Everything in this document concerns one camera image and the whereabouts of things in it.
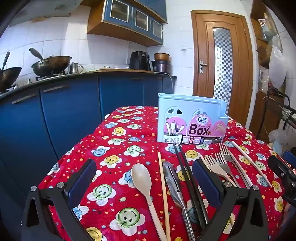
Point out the metal kettle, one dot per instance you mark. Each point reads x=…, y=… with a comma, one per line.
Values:
x=74, y=68

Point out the metal fork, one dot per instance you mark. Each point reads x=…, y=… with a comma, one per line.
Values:
x=227, y=169
x=230, y=158

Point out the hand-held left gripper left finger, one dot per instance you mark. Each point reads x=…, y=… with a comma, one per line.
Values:
x=82, y=183

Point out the black chopstick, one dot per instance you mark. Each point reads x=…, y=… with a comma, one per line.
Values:
x=181, y=166
x=186, y=166

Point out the brown bowl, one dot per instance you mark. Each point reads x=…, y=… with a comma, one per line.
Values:
x=161, y=56

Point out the light blue utensil box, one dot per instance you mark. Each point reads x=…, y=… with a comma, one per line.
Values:
x=185, y=104

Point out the blue wall cabinet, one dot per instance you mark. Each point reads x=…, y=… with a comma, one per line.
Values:
x=122, y=14

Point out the white plastic bag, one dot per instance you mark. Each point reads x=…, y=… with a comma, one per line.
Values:
x=277, y=67

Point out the red printed tablecloth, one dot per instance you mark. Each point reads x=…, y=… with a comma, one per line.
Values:
x=111, y=176

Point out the wooden shelf unit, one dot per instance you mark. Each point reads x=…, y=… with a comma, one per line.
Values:
x=261, y=53

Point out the metal spoon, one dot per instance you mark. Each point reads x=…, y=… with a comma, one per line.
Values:
x=173, y=183

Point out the beige plastic spoon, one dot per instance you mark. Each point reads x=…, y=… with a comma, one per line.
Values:
x=141, y=178

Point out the gas stove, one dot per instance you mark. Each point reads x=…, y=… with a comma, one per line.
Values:
x=49, y=76

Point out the clear plastic bag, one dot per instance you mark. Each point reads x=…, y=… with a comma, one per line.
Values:
x=278, y=139

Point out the white cup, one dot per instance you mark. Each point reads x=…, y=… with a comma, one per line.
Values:
x=262, y=22

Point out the dark wok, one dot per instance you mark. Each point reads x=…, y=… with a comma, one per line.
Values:
x=9, y=77

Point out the beige plastic fork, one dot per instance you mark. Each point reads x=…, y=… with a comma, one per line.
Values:
x=219, y=172

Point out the black air fryer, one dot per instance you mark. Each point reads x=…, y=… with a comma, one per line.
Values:
x=138, y=60

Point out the black metal cart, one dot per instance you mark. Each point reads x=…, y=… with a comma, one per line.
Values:
x=286, y=113

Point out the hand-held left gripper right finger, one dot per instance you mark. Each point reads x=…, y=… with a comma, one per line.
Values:
x=207, y=183

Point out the blue kitchen base cabinets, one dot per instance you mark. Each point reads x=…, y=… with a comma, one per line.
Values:
x=69, y=111

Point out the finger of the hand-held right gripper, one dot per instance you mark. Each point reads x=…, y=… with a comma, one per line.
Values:
x=282, y=169
x=290, y=156

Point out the wooden door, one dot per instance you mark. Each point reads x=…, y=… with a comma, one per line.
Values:
x=201, y=41

